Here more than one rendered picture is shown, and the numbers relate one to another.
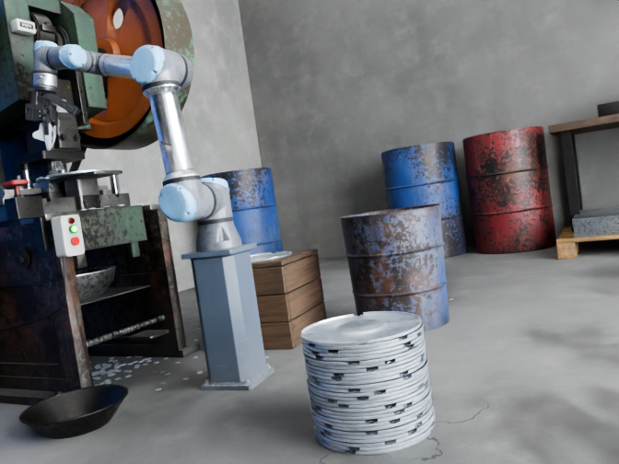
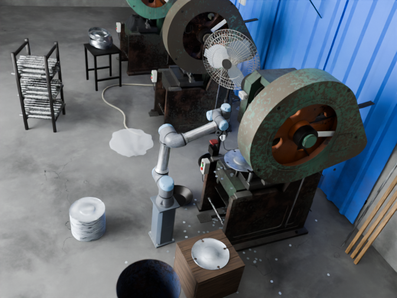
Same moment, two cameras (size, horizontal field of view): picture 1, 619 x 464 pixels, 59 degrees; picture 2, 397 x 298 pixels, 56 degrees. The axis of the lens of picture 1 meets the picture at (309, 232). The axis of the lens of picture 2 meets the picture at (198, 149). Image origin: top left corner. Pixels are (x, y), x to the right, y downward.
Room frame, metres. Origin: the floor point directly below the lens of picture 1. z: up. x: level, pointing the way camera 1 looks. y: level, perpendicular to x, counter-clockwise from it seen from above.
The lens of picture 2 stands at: (3.25, -1.38, 2.65)
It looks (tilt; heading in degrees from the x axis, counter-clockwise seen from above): 36 degrees down; 125
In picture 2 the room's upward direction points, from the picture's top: 9 degrees clockwise
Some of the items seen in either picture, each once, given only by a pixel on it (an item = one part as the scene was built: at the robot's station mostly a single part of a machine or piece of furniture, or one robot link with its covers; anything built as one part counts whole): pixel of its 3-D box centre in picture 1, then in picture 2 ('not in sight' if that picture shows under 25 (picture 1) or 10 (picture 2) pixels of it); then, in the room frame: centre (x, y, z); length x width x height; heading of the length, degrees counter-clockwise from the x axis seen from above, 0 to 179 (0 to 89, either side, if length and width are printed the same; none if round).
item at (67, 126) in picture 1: (52, 114); not in sight; (2.18, 0.93, 1.04); 0.17 x 0.15 x 0.30; 61
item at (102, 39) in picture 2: not in sight; (102, 57); (-0.82, 1.76, 0.40); 0.45 x 0.40 x 0.79; 163
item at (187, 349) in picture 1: (99, 256); (275, 205); (2.50, 0.96, 0.45); 0.92 x 0.12 x 0.90; 61
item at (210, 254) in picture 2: (259, 257); (210, 253); (2.38, 0.23, 0.35); 0.29 x 0.29 x 0.01
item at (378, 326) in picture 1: (360, 327); (87, 209); (1.31, -0.09, 0.25); 0.29 x 0.29 x 0.01
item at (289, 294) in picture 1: (264, 297); (207, 267); (2.38, 0.23, 0.18); 0.40 x 0.38 x 0.35; 67
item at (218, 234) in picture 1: (217, 233); (165, 197); (1.82, 0.30, 0.50); 0.15 x 0.15 x 0.10
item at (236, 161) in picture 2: (77, 176); (241, 159); (2.14, 0.86, 0.78); 0.29 x 0.29 x 0.01
